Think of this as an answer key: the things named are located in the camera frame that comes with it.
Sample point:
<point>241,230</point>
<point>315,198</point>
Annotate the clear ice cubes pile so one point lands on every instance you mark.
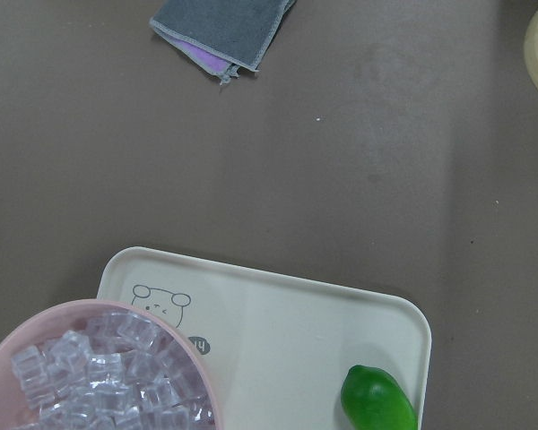
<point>122,371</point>

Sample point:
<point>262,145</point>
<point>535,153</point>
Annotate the pink bowl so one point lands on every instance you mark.
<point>54,322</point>

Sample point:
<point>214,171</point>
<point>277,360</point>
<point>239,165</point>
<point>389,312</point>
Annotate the cream plastic tray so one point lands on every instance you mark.
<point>276,348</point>

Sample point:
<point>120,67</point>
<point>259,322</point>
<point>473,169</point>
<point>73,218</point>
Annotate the grey folded cloth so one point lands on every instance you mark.
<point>221,37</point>

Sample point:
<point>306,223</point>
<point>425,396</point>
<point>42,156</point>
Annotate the green lime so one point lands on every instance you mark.
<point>371,398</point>

